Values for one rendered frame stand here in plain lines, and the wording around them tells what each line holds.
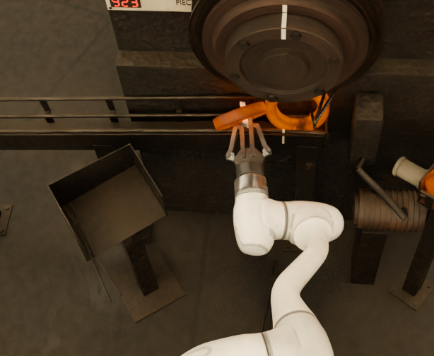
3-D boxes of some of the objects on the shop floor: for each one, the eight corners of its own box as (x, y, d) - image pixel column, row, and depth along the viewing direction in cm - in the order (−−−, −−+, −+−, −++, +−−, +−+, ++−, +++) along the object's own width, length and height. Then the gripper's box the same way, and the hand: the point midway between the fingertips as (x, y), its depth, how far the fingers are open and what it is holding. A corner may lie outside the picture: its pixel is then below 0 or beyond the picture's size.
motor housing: (342, 253, 280) (355, 178, 234) (404, 256, 278) (430, 181, 232) (342, 287, 274) (355, 217, 228) (406, 291, 272) (432, 220, 226)
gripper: (228, 187, 215) (224, 112, 225) (275, 182, 213) (268, 107, 224) (224, 176, 208) (220, 99, 219) (273, 170, 206) (266, 93, 217)
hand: (245, 114), depth 219 cm, fingers closed
